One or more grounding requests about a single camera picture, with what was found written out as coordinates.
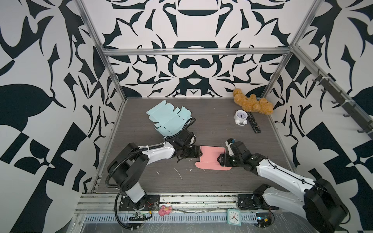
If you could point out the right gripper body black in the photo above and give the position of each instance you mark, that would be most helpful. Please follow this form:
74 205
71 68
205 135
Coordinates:
229 160

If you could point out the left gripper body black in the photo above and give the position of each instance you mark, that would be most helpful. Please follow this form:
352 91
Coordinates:
190 152

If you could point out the pink paper box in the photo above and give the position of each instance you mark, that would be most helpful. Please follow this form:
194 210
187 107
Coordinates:
209 158

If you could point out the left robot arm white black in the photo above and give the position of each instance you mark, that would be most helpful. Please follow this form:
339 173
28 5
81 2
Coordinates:
125 171

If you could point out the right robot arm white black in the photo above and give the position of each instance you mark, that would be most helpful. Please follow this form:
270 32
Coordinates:
315 200

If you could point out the light blue flat paper box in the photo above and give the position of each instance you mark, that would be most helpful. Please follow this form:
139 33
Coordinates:
168 120

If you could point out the black remote control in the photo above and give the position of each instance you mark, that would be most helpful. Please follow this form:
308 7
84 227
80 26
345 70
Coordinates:
253 123

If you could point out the white alarm clock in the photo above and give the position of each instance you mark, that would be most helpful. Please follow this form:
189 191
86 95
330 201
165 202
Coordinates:
240 117

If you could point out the brown teddy bear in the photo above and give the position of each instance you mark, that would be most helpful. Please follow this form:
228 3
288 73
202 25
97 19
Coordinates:
252 104

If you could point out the teal square clock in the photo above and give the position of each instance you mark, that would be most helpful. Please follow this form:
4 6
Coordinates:
234 217

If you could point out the small circuit board right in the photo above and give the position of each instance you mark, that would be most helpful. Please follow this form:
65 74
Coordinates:
264 220

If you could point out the small circuit board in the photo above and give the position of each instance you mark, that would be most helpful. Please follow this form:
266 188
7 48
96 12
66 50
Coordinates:
264 220
140 217

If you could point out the pink small toy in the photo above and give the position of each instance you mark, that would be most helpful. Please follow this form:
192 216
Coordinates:
165 210

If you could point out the small circuit board left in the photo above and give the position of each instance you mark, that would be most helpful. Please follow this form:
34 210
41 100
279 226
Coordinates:
140 217

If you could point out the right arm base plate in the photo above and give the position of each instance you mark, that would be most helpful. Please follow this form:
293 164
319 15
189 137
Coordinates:
253 202

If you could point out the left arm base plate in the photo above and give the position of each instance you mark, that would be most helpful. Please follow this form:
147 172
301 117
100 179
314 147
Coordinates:
126 204

